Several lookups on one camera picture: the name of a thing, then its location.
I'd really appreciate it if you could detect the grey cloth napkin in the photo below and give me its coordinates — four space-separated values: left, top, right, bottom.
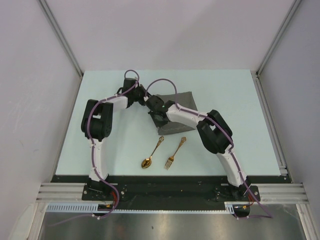
156 91 198 136

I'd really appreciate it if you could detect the gold fork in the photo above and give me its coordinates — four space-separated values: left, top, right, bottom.
164 136 187 170

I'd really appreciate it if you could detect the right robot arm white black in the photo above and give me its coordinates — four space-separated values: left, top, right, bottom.
143 95 253 201

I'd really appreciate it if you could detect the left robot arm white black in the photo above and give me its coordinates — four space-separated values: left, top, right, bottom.
81 77 144 200

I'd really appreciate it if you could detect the gold spoon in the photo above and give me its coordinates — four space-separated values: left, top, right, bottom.
141 136 164 169

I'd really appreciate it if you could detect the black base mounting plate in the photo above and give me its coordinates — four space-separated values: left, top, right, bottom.
51 174 292 211

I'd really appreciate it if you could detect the right aluminium side rail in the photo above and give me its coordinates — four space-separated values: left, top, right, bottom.
250 71 290 176

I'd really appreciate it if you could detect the white slotted cable duct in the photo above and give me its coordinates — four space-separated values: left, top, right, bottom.
46 201 251 215

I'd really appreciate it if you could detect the left aluminium frame post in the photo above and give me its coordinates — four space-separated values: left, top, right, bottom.
37 0 84 78

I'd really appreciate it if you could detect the aluminium frame post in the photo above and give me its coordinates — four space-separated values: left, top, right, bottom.
37 0 84 78
255 0 304 78

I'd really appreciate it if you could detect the front aluminium frame rail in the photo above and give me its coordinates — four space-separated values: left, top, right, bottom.
36 182 309 204

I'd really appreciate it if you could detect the right aluminium frame post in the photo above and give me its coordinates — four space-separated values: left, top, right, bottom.
255 0 304 78

